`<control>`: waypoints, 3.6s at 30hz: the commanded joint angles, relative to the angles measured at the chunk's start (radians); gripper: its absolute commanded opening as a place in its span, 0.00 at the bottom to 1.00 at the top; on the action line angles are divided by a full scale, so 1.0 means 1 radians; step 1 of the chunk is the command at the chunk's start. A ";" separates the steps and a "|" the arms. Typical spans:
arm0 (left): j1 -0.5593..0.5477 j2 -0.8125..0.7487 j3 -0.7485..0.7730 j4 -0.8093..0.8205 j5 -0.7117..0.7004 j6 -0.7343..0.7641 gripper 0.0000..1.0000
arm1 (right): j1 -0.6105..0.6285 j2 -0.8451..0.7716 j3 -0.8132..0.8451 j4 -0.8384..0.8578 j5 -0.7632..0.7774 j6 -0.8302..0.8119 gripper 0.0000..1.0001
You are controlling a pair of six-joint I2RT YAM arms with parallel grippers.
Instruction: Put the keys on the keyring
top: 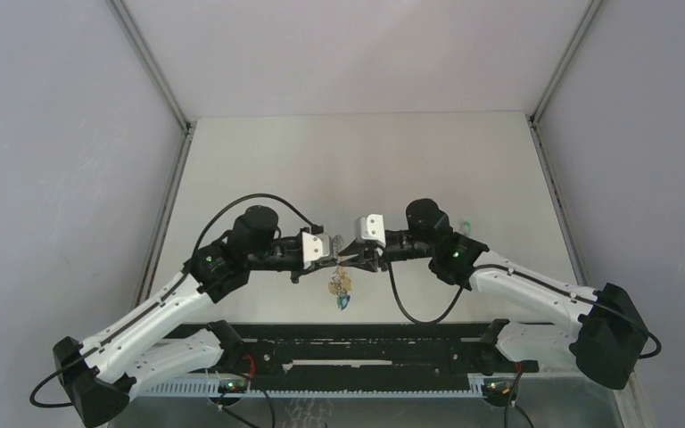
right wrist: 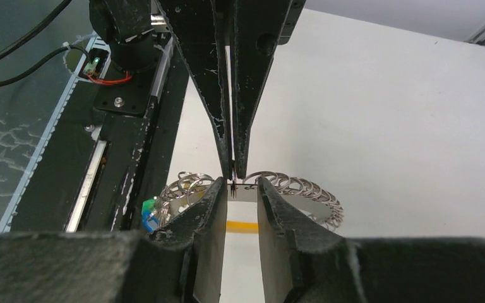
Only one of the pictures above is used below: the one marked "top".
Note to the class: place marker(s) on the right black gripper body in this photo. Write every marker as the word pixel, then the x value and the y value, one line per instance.
pixel 400 247

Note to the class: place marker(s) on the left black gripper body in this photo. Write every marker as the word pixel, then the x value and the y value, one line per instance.
pixel 278 257

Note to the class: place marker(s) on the keyring with coloured keys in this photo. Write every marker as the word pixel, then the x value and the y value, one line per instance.
pixel 340 286

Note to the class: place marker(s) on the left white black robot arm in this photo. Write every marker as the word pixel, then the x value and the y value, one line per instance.
pixel 102 373

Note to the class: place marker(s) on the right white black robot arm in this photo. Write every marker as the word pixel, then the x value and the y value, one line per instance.
pixel 600 331

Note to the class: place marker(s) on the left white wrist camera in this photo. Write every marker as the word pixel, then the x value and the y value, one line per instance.
pixel 320 248

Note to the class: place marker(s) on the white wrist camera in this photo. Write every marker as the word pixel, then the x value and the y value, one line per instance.
pixel 370 229
pixel 320 248

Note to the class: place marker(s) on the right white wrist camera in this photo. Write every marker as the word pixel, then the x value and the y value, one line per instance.
pixel 370 229

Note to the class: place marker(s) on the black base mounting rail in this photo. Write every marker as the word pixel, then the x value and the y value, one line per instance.
pixel 355 356

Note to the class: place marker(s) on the left aluminium frame post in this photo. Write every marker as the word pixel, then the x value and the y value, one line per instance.
pixel 168 123

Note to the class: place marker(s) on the aluminium frame post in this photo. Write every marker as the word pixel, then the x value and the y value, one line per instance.
pixel 168 123
pixel 548 133

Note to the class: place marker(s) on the white slotted cable duct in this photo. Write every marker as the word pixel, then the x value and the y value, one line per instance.
pixel 202 387

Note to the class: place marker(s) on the right aluminium frame post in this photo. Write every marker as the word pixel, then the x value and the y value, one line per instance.
pixel 548 133

